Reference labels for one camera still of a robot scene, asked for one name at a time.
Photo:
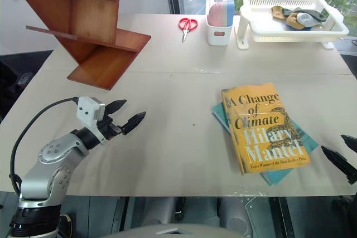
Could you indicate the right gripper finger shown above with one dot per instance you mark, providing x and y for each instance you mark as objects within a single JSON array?
[
  {"x": 351, "y": 141},
  {"x": 338, "y": 162}
]

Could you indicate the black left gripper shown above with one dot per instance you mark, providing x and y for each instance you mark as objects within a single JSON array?
[{"x": 110, "y": 128}]

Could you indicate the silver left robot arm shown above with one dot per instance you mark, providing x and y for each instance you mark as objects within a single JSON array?
[{"x": 50, "y": 151}]

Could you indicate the teal book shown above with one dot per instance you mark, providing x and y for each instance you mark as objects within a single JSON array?
[{"x": 279, "y": 178}]

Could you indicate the yellow hardcover book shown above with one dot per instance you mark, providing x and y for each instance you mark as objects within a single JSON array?
[{"x": 259, "y": 137}]

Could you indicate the brown wooden bookshelf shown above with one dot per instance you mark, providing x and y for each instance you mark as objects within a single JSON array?
[{"x": 92, "y": 12}]

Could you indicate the blue sock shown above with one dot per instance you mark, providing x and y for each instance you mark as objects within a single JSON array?
[{"x": 308, "y": 28}]

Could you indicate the white storage box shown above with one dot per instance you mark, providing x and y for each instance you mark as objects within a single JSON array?
[{"x": 219, "y": 36}]

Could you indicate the white plastic basket rack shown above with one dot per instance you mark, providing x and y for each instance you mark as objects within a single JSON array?
[{"x": 279, "y": 37}]

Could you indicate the grey sock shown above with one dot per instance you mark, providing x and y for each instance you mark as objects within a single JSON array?
[{"x": 306, "y": 20}]

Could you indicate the grey robot torso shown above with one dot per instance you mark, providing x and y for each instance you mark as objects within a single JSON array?
[{"x": 178, "y": 231}]

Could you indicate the yellow brown sock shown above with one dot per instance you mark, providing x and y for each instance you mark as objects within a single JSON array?
[{"x": 293, "y": 20}]

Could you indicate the dark green sock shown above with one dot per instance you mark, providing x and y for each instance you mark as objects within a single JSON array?
[{"x": 309, "y": 12}]

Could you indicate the pink plate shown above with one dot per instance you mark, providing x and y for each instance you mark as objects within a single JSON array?
[{"x": 217, "y": 15}]

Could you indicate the blue plate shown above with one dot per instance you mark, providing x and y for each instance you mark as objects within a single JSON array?
[{"x": 229, "y": 13}]

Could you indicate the mustard sock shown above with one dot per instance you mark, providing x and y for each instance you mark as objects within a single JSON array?
[{"x": 277, "y": 12}]

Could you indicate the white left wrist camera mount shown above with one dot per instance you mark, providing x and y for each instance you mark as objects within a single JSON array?
[{"x": 86, "y": 109}]

